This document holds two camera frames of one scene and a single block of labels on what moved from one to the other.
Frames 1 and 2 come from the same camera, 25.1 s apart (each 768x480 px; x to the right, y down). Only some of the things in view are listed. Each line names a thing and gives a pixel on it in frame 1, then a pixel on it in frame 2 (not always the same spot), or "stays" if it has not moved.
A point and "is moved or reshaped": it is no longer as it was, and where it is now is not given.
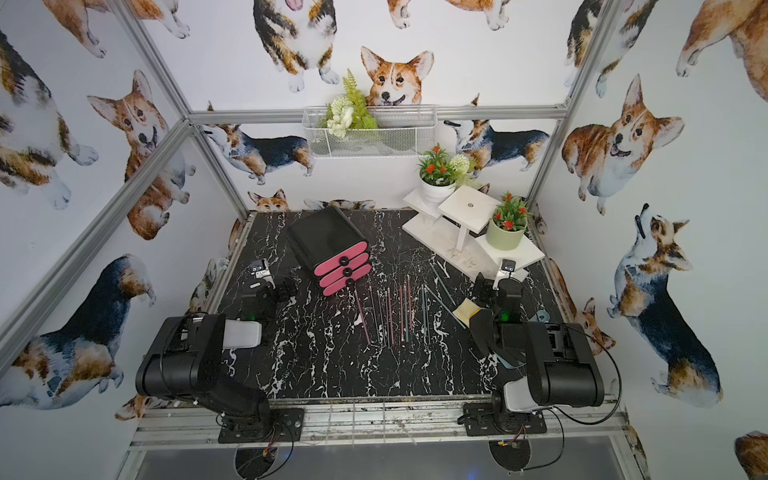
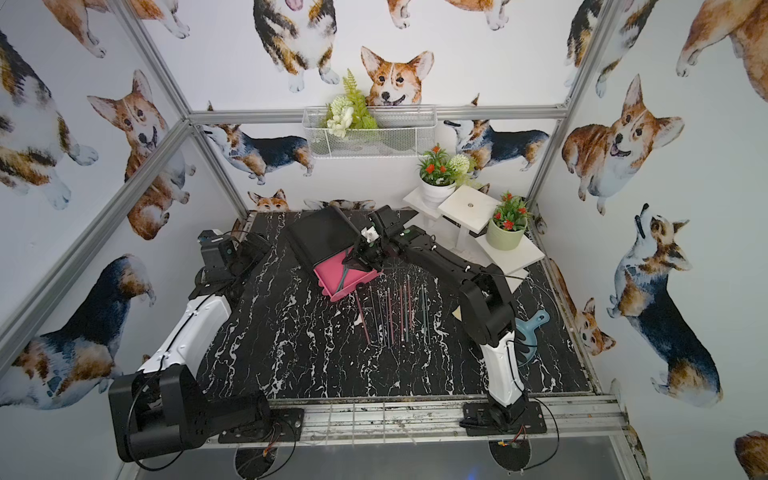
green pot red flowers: [507, 226] stays
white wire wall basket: [403, 131] stays
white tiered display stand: [457, 232] stays
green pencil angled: [447, 292] -> [342, 279]
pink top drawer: [343, 259] is moved or reshaped
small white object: [508, 265] -> [370, 234]
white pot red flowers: [439, 174] stays
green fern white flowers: [348, 111] stays
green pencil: [423, 309] stays
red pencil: [391, 314] stays
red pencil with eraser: [409, 302] stays
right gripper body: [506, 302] -> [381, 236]
